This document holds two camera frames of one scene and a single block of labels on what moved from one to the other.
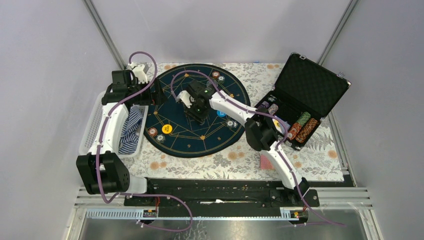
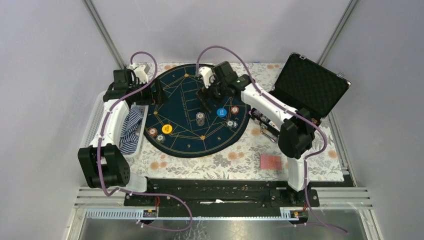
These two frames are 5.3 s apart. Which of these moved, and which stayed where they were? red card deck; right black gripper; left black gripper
Moved: right black gripper
Stayed: red card deck; left black gripper
